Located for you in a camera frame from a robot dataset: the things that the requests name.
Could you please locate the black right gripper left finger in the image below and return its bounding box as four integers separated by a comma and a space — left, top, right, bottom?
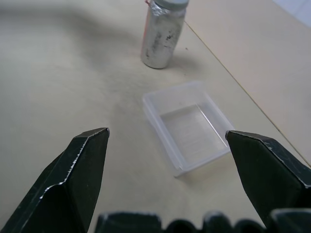
0, 127, 110, 233

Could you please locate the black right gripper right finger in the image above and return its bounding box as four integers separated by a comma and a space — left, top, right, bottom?
225, 130, 311, 226

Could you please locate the clear plastic rectangular container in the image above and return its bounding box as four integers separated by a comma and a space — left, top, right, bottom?
142, 81, 235, 178

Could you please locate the silver foil-wrapped bottle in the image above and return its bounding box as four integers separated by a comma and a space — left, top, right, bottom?
140, 2, 188, 69

